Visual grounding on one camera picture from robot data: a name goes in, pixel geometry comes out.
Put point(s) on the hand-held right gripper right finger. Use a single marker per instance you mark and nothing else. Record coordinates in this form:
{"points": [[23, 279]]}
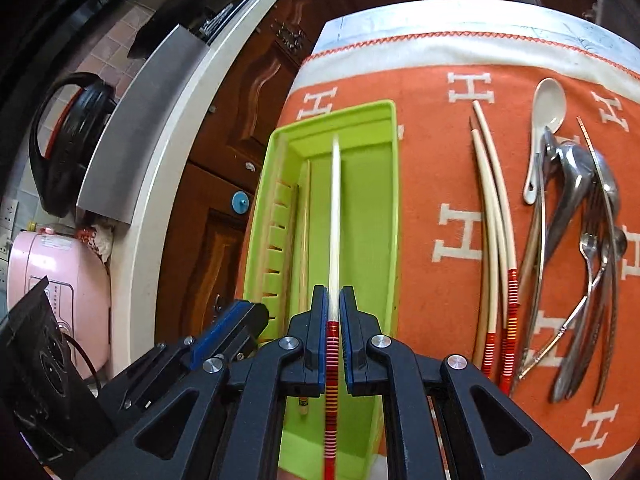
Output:
{"points": [[347, 330]]}

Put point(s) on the green plastic utensil tray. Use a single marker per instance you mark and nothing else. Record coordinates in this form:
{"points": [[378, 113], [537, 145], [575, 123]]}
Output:
{"points": [[370, 210]]}

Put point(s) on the pale blue printed tablecloth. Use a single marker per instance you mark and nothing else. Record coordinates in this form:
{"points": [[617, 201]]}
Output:
{"points": [[450, 17]]}

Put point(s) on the cream and red chopsticks bundle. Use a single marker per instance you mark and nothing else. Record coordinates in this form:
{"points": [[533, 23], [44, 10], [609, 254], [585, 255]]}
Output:
{"points": [[500, 200]]}

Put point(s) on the cream chopstick red striped end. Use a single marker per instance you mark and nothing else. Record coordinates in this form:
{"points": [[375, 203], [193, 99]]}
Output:
{"points": [[335, 210], [482, 310], [496, 260]]}

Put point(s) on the brown wooden cabinet doors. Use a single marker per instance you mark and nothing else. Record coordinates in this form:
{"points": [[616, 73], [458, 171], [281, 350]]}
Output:
{"points": [[240, 110]]}

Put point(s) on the white ceramic spoon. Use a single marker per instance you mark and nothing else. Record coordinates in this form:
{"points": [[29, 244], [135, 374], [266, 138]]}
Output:
{"points": [[550, 100]]}

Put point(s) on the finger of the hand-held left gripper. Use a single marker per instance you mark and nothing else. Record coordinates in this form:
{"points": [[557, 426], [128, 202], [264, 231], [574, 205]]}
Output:
{"points": [[222, 325]]}

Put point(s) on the white counter edge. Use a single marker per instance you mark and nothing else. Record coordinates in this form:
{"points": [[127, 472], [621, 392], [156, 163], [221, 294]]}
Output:
{"points": [[200, 135]]}

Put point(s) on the pink kitchen appliance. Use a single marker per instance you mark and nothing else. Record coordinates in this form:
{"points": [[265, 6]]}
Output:
{"points": [[60, 300]]}

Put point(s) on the orange printed blanket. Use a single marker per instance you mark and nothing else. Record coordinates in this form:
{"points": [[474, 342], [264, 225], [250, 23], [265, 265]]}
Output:
{"points": [[440, 170]]}

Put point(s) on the stainless steel panel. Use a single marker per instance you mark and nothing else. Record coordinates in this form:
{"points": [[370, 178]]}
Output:
{"points": [[150, 125]]}

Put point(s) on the light wooden chopstick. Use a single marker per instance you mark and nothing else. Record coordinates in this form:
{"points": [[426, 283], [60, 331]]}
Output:
{"points": [[306, 240]]}

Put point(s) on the blue round knob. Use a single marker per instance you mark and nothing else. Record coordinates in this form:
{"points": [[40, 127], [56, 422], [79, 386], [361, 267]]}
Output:
{"points": [[241, 203]]}

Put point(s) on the large metal spoon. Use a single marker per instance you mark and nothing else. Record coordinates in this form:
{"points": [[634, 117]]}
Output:
{"points": [[575, 175]]}

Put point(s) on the black round cooker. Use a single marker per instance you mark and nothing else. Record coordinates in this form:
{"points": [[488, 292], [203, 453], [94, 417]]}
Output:
{"points": [[70, 135]]}

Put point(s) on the silver metal fork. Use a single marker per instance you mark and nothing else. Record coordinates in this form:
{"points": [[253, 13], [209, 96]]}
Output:
{"points": [[565, 380]]}

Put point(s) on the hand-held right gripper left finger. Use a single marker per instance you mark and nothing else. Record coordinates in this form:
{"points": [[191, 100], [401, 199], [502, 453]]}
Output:
{"points": [[320, 325]]}

